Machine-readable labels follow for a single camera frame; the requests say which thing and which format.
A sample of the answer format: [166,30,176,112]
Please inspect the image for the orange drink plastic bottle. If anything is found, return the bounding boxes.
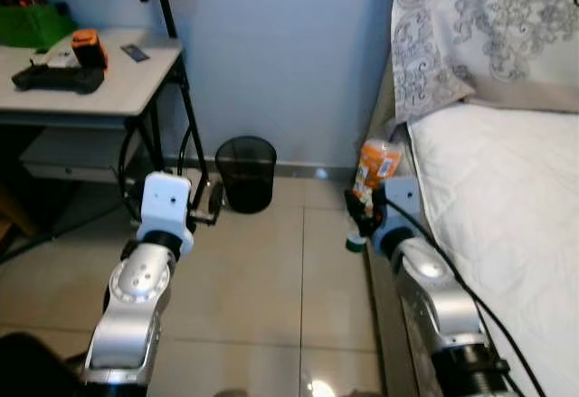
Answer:
[346,139,403,253]

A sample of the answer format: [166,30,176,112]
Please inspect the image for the black mesh trash bin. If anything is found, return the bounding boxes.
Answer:
[214,136,278,214]

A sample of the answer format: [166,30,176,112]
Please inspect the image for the white quilted mattress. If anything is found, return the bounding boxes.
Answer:
[366,103,579,397]

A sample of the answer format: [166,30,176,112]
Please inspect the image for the white drawer unit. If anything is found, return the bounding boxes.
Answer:
[18,126,146,181]

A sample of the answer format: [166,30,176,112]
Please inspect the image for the white desk black legs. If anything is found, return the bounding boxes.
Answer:
[0,26,227,226]

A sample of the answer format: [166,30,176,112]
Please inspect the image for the dark phone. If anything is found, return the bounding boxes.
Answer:
[120,44,151,63]

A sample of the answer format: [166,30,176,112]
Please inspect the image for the black metal pole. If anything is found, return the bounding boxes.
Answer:
[149,0,182,41]

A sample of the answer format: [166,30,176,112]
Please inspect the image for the orange black battery pack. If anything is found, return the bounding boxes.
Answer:
[71,28,109,72]

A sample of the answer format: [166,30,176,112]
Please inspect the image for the black chair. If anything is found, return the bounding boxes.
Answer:
[0,332,87,397]

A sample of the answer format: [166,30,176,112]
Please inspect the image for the white grey patterned cushion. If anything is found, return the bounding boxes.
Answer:
[391,0,579,125]

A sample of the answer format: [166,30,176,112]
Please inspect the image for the green bag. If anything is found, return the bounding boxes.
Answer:
[0,0,78,50]

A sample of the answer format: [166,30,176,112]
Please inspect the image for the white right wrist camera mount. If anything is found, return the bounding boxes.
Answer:
[384,177,422,235]

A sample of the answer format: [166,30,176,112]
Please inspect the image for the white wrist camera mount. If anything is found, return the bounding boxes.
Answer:
[384,177,422,235]
[138,172,195,255]

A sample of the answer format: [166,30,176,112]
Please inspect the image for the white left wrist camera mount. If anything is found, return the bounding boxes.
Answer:
[138,172,195,255]

